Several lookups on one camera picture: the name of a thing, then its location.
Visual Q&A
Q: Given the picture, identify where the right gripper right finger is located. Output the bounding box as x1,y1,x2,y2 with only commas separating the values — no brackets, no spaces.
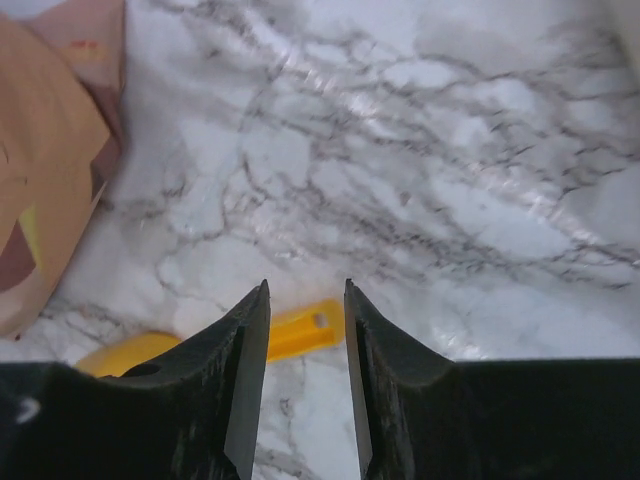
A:
344,280,460,479

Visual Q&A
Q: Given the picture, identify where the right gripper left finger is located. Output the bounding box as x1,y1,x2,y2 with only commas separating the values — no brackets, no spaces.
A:
49,278,272,480

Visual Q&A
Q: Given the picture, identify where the yellow plastic litter scoop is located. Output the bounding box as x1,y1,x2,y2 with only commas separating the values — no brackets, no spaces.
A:
75,299,345,377

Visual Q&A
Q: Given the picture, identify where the pink cat litter bag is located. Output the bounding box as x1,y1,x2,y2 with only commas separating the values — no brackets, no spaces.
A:
1,1,125,338

